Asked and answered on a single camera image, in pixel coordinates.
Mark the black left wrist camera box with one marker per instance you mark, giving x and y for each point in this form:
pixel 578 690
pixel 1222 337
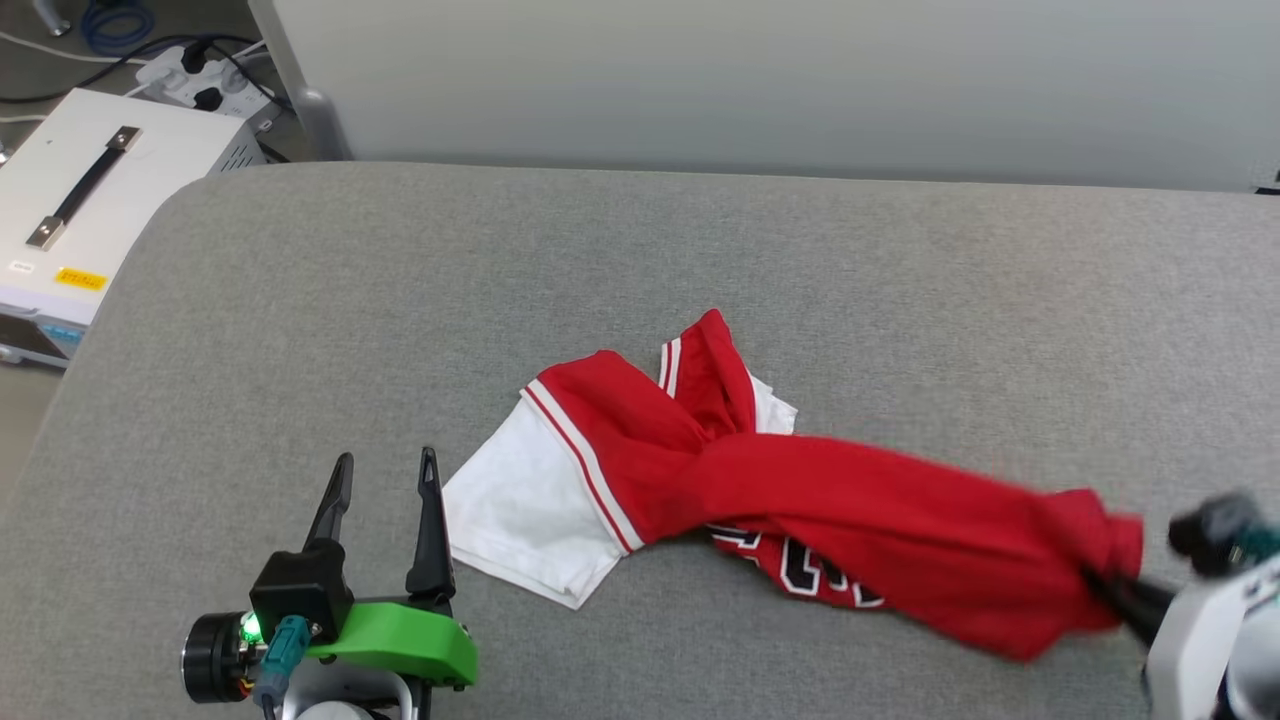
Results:
pixel 300 595

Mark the red and white basketball jersey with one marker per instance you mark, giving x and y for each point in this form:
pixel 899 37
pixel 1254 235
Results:
pixel 850 510

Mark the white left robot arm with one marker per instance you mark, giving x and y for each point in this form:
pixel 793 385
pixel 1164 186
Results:
pixel 340 712

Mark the yellow warning sticker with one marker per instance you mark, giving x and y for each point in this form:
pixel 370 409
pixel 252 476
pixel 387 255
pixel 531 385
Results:
pixel 80 279

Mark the white power strip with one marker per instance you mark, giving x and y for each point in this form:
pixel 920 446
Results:
pixel 240 95

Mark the black power plug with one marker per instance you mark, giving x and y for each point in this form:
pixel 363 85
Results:
pixel 207 99
pixel 194 56

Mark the white equipment box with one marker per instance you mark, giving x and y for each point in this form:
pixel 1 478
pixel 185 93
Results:
pixel 150 170

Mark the metal stand foot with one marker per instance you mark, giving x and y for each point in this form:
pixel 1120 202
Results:
pixel 50 15

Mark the black tape strip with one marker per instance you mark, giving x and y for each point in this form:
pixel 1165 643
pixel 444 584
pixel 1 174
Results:
pixel 1270 184

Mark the white partition panel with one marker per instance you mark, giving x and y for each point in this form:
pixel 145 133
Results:
pixel 750 80

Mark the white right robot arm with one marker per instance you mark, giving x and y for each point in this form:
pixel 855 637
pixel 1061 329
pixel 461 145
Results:
pixel 1260 680

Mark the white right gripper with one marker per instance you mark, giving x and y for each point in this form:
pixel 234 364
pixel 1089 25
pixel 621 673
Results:
pixel 1195 650

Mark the grey partition foot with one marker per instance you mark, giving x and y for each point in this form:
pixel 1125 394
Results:
pixel 320 125

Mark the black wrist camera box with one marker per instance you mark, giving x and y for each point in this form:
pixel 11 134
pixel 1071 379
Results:
pixel 1210 525
pixel 300 595

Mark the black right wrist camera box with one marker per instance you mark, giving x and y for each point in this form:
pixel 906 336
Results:
pixel 1210 525

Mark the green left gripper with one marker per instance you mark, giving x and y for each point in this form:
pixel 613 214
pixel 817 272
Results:
pixel 400 635

